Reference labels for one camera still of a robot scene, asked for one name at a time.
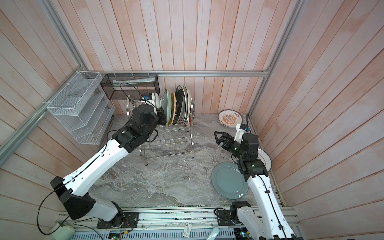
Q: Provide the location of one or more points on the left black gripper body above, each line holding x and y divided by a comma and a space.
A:
158, 119

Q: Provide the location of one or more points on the silver metal dish rack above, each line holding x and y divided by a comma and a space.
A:
172, 140

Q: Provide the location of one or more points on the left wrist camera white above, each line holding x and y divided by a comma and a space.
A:
148, 98

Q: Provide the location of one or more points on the yellow woven bamboo tray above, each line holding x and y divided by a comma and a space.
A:
173, 109

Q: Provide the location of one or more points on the black mesh wall basket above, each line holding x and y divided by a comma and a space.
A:
118, 87

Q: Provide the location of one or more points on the cream floral plate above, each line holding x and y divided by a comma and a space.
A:
190, 104

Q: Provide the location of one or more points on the orange sunburst plate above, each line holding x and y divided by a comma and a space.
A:
157, 100
230, 118

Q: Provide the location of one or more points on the white plate black rings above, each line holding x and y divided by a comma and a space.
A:
265, 159

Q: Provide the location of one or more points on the light green flower plate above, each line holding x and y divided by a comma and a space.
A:
167, 106

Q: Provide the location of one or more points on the dark blue glazed plate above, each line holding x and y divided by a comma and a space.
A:
179, 94

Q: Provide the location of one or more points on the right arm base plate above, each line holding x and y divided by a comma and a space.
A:
226, 217

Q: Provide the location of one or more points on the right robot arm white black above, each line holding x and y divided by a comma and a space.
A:
254, 164

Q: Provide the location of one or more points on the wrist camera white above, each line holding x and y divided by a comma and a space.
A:
241, 129
148, 98

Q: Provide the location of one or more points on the green rim white plate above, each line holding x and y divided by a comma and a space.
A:
184, 112

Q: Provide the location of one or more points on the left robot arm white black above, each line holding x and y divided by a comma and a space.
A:
73, 189

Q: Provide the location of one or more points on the grey green large plate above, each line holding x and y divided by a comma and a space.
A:
228, 181

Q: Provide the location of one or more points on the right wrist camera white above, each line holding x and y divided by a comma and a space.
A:
241, 129

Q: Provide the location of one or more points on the white wire mesh shelf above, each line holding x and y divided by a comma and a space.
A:
82, 112

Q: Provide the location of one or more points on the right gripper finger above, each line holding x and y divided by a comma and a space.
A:
219, 134
223, 141

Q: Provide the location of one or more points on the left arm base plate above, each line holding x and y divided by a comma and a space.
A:
131, 220

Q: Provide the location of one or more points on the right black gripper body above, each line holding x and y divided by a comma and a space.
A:
234, 148

